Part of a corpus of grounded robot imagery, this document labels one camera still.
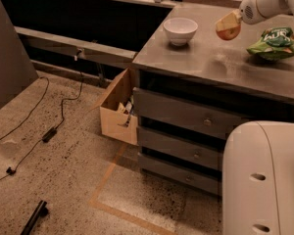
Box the cream gripper fingers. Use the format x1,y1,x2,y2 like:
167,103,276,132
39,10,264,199
216,9,242,31

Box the red apple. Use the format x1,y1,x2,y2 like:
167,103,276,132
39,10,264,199
217,25,241,40

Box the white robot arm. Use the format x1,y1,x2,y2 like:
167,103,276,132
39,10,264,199
216,0,294,235

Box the white ceramic bowl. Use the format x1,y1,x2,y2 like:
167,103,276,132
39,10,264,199
163,18,198,46

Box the green chip bag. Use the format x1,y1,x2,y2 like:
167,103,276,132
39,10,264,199
247,26,294,62

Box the grey drawer cabinet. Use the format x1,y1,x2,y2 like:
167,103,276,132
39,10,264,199
131,2,294,198

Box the top grey drawer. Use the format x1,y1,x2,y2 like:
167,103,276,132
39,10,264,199
133,88,248,139

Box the grey drawer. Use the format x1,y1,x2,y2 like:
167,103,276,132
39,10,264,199
133,88,248,139
138,153,222,196
137,127,222,170

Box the middle grey drawer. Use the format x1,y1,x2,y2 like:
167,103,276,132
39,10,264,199
137,127,222,170

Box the open wooden box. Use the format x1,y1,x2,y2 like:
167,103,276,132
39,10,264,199
94,69,138,145

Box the bottom grey drawer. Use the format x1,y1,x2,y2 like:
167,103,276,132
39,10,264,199
138,153,222,196

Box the black power adapter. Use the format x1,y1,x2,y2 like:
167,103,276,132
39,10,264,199
42,127,57,143

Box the grey panel at left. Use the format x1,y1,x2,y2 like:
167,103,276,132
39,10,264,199
0,0,38,109

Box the black bar on floor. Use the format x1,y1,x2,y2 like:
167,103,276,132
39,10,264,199
21,200,49,235

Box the grey metal rail shelf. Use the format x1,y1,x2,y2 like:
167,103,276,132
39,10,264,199
15,26,137,69

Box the black power cable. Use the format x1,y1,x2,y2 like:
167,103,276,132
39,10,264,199
0,48,85,185

